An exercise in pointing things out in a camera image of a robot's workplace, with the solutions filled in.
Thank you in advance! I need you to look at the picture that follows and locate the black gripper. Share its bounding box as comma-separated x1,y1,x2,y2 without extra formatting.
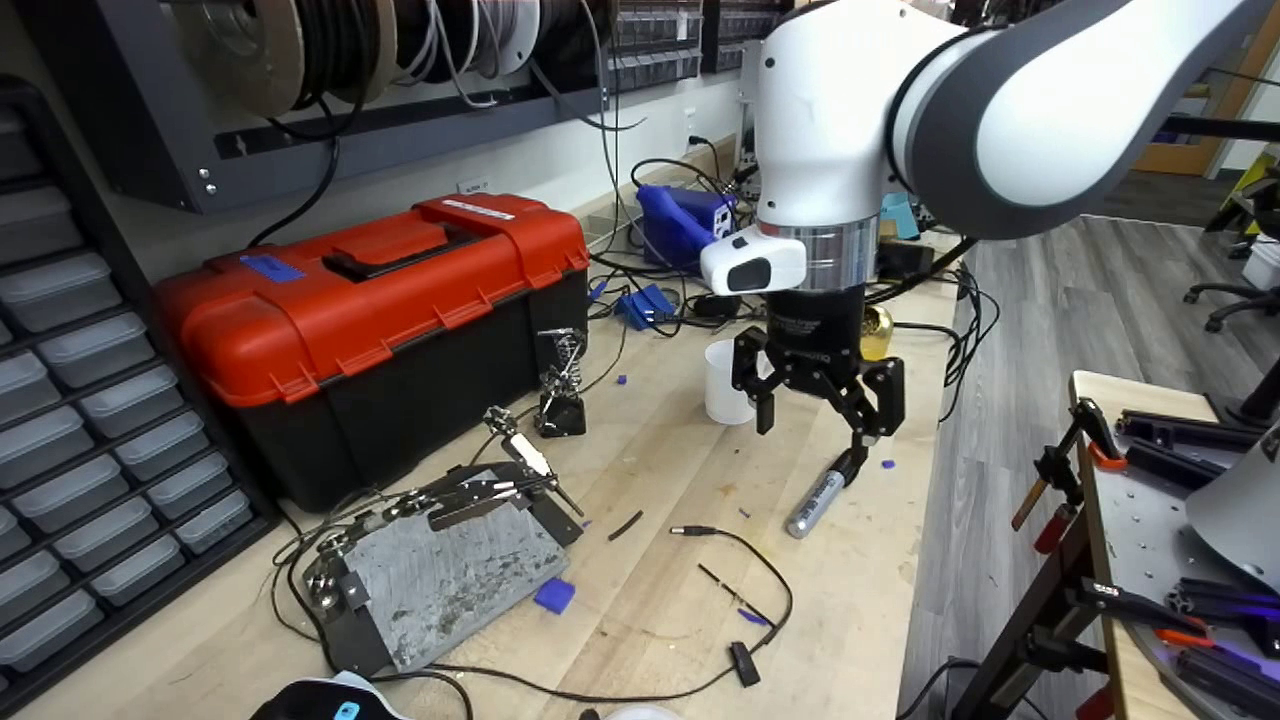
727,290,911,464

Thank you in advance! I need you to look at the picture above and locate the black and silver Sharpie marker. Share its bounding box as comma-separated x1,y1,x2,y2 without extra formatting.
779,440,876,544

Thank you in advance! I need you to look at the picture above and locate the white mug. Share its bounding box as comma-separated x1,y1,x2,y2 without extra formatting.
701,335,779,434

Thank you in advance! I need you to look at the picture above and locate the gold metal dome bell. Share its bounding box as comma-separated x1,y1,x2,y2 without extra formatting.
855,303,894,369

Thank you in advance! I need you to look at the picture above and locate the blue power adapter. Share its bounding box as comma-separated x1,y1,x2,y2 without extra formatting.
614,282,689,334

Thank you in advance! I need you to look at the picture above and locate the blue soldering station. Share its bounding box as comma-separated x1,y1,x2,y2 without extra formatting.
633,179,738,273

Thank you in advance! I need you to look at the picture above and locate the black and orange clamp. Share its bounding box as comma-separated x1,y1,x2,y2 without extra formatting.
1007,393,1133,536

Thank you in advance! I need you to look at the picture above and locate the helping hands clip stand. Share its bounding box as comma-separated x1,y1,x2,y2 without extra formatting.
529,323,591,444

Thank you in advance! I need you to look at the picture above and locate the small blue plastic piece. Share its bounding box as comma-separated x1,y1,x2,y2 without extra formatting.
532,573,579,619

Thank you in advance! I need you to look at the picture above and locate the side cart with tools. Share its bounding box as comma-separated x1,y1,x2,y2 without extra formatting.
949,369,1280,720

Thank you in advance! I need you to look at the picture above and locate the black office chair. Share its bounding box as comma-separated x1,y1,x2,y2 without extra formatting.
1181,169,1280,342

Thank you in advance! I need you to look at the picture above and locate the red and black toolbox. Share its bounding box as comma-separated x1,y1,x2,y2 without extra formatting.
151,188,597,515

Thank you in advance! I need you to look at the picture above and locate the black device with teal light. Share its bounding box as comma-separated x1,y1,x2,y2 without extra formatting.
249,669,407,720

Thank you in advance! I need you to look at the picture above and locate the dark metal spool rack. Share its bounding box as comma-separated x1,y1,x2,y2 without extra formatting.
73,0,756,217

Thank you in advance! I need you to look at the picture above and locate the parts drawer cabinet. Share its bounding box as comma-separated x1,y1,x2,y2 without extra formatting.
0,78,279,712

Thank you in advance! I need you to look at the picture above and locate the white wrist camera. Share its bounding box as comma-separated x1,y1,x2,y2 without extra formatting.
697,226,810,299

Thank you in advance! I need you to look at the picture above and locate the thin black cable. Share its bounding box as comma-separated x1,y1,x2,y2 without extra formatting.
664,520,799,691

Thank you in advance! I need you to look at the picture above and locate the black wire spool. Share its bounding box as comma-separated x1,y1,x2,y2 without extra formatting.
168,0,306,121
537,0,633,93
293,0,407,111

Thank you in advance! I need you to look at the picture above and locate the white wire spool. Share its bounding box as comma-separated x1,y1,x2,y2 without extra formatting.
397,0,547,87

